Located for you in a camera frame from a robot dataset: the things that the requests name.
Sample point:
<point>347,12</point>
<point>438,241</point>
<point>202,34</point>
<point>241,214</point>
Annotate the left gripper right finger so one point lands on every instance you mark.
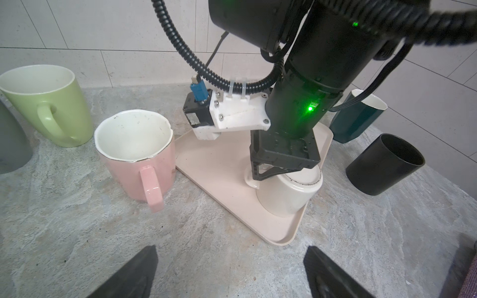
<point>328,280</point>

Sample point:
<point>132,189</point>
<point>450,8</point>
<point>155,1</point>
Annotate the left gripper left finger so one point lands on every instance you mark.
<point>134,279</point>

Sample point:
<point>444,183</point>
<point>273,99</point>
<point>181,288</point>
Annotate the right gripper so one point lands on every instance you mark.
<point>273,154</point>

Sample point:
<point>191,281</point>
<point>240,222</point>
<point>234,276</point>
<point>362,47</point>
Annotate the white mug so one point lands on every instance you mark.
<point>284,195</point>

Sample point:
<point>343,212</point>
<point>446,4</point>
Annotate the dark green mug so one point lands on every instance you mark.
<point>351,122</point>

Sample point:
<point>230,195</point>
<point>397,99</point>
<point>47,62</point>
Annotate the pink mug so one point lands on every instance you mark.
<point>138,148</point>

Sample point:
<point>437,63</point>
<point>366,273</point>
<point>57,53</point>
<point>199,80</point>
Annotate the black mug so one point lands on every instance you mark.
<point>385,162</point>

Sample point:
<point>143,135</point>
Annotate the grey mug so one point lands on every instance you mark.
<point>16,150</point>

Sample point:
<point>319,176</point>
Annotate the light green mug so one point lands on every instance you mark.
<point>51,100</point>

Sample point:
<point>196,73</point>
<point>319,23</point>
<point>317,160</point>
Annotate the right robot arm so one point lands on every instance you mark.
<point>317,49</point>

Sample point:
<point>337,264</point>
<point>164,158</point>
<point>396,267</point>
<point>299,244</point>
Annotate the pink plastic tray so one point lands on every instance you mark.
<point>218,168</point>

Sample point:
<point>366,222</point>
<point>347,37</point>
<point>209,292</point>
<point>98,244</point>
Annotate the glittery cylindrical bottle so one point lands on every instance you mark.
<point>469,287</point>

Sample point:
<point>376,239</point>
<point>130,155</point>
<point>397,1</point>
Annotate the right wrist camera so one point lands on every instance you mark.
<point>211,112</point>

